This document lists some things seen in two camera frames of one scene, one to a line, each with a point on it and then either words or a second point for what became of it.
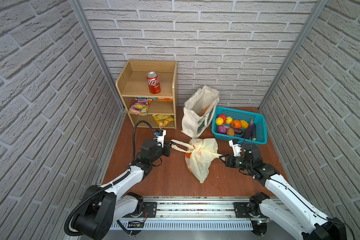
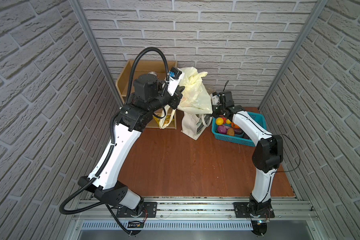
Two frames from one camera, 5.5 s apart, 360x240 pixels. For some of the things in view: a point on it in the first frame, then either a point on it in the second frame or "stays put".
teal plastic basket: [259, 119] stays put
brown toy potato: [230, 131] stays put
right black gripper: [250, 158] -> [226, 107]
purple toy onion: [222, 129] stays put
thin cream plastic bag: [200, 153] -> [196, 98]
